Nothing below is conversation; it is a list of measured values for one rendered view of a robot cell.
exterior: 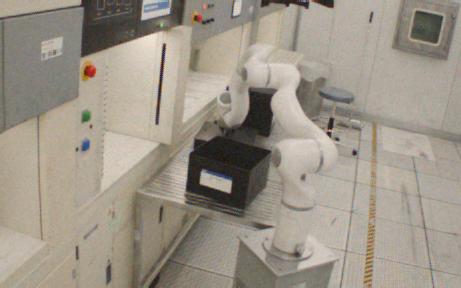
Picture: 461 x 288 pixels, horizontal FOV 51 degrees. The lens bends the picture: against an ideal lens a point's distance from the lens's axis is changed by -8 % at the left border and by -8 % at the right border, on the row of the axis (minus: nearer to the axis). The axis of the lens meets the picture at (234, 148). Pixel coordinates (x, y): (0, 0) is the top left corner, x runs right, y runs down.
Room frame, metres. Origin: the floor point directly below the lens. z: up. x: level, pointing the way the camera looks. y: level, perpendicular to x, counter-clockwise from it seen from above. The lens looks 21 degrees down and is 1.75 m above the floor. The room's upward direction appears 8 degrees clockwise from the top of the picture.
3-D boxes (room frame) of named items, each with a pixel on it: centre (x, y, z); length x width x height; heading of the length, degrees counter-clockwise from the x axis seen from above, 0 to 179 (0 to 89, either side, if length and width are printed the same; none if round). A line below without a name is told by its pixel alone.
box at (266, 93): (2.93, -0.07, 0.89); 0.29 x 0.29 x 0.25; 82
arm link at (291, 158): (1.61, -0.22, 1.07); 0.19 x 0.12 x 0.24; 115
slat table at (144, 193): (2.47, -0.05, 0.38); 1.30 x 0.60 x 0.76; 168
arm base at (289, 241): (1.63, -0.25, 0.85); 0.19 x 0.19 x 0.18
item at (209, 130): (2.46, 0.05, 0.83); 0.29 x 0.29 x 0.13; 85
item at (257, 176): (2.05, 0.01, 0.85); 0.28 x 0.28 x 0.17; 70
